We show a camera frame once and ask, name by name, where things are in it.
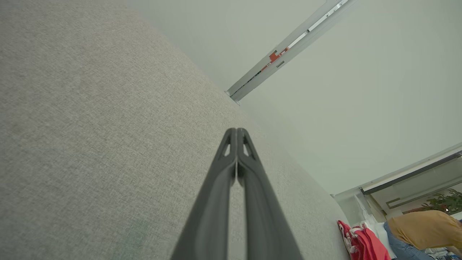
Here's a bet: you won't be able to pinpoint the grey fabric sofa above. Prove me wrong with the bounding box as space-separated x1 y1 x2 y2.
0 0 352 260

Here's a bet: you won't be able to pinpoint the red shorts with white trim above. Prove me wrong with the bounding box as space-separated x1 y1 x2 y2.
352 226 392 260

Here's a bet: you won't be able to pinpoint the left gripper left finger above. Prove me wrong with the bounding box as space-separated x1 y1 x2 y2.
170 128 237 260

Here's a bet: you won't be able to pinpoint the crumpled red garment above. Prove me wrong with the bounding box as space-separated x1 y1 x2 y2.
337 220 363 259

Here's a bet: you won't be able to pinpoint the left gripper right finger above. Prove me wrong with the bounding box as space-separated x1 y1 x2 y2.
237 128 304 260

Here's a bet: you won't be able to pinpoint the person in ochre shirt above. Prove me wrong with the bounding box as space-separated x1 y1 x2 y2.
383 209 462 260

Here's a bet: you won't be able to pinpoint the dark door frame rail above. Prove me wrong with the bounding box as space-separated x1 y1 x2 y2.
361 150 462 195

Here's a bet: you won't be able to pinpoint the white plastic bag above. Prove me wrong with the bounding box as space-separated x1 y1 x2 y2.
352 195 396 259

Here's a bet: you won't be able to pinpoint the green potted plant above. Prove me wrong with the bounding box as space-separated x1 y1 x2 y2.
420 188 462 214

